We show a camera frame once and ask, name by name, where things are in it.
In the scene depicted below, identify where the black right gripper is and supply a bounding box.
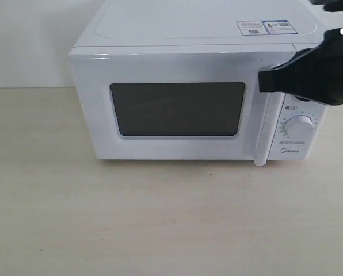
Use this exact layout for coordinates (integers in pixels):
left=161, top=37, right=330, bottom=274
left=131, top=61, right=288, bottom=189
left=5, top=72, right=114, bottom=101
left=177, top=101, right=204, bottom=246
left=258, top=0, right=343, bottom=105

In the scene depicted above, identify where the white microwave door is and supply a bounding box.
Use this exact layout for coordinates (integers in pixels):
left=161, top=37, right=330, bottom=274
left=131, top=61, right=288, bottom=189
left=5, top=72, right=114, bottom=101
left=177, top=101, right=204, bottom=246
left=69, top=45, right=295, bottom=166

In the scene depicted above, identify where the white microwave oven body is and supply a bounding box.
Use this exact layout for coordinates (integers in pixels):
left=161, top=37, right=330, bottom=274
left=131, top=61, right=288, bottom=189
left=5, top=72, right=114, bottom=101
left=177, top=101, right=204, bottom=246
left=72, top=1, right=338, bottom=161

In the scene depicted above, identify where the lower white timer knob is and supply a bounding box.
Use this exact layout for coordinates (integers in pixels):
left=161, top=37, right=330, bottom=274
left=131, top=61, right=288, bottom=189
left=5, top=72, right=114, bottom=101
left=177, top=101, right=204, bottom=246
left=284, top=115, right=314, bottom=140

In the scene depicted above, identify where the white and blue label sticker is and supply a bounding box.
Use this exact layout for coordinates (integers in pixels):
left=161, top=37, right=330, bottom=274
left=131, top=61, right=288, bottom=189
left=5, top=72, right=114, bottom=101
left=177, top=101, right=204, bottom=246
left=237, top=20, right=298, bottom=36

